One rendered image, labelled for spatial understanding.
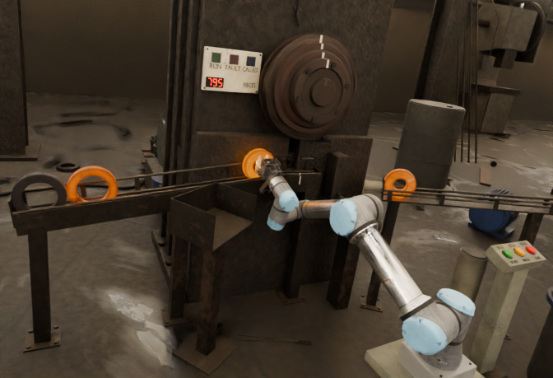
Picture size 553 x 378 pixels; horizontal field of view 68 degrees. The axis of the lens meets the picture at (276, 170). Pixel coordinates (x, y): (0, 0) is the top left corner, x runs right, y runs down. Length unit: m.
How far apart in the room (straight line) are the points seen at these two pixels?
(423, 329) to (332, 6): 1.44
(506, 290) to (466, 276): 0.17
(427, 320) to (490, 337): 0.81
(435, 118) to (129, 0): 5.36
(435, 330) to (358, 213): 0.41
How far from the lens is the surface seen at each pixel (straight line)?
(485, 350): 2.16
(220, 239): 1.53
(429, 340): 1.35
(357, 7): 2.16
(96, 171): 1.73
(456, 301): 1.45
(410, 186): 2.13
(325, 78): 1.80
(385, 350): 1.66
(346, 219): 1.37
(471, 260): 2.03
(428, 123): 4.48
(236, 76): 1.87
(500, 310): 2.06
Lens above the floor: 1.30
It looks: 17 degrees down
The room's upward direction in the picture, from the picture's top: 8 degrees clockwise
